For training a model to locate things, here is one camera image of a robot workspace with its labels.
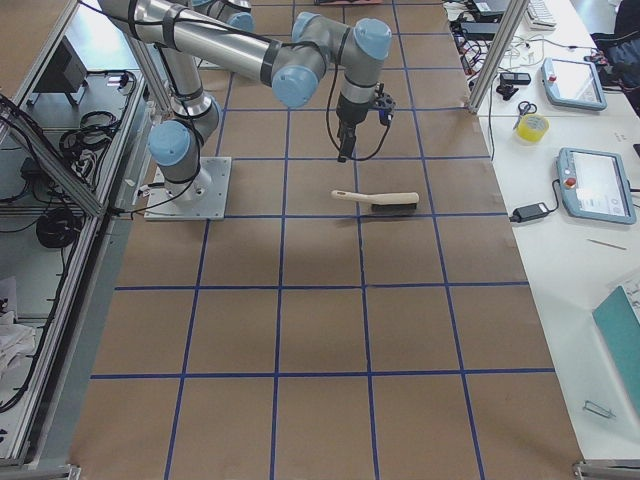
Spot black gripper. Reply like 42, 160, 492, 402
336, 84, 376, 163

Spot white hand brush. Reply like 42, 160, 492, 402
330, 190, 420, 213

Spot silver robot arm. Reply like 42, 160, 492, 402
100, 1, 395, 162
197, 1, 355, 108

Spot black webcam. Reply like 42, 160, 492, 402
496, 72, 531, 101

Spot yellow tape roll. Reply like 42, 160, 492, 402
515, 113, 550, 143

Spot black power adapter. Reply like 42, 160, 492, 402
509, 202, 551, 223

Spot far teach pendant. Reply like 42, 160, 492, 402
541, 58, 607, 111

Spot teach pendant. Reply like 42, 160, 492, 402
556, 147, 637, 225
541, 58, 607, 111

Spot near teach pendant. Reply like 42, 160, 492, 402
556, 147, 637, 225

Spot teal notebook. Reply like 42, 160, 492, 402
592, 286, 639, 410

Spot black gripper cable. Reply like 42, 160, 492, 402
325, 74, 392, 162

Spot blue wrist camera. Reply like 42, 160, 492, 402
374, 92, 396, 127

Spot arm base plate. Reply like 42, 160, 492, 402
144, 157, 232, 221

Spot aluminium frame post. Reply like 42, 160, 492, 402
467, 0, 528, 114

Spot black handled scissors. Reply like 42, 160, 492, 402
513, 101, 537, 130

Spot aluminium side frame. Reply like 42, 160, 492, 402
1, 1, 145, 471

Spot metal wire clip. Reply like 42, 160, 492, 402
583, 400, 616, 419

